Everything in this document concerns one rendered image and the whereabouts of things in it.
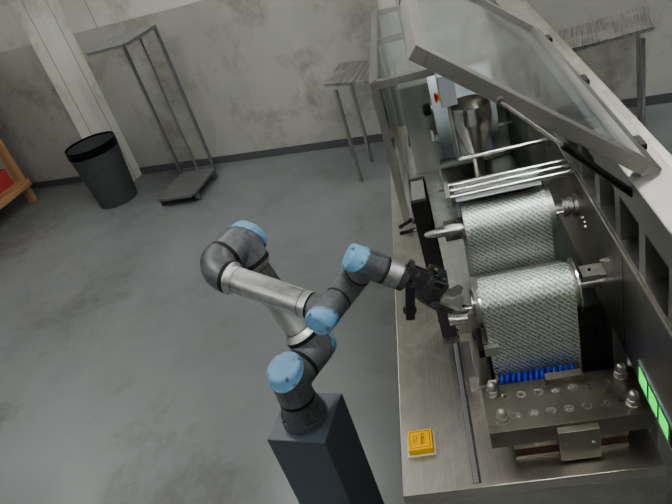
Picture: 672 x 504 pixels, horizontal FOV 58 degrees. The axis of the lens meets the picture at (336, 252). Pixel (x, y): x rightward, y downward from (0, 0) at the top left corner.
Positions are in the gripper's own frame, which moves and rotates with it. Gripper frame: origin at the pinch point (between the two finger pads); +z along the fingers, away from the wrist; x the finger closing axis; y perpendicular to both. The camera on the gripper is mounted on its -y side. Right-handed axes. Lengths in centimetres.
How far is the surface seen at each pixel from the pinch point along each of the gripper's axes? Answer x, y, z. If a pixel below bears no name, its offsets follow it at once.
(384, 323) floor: 150, -128, 43
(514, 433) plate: -23.9, -13.6, 20.1
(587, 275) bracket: 0.0, 23.8, 22.5
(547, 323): -4.2, 8.5, 19.9
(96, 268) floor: 290, -290, -152
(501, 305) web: -3.8, 8.0, 6.3
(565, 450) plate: -26.0, -11.2, 33.2
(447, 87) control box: 54, 38, -21
